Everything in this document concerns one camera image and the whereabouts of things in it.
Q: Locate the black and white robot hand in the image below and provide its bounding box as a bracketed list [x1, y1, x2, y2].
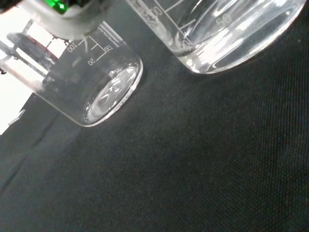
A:
[0, 0, 114, 41]

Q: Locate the grey tape strip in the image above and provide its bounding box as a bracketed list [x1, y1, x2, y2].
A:
[8, 109, 26, 127]

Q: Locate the black bench cloth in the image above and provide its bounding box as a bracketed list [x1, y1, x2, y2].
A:
[0, 0, 309, 232]

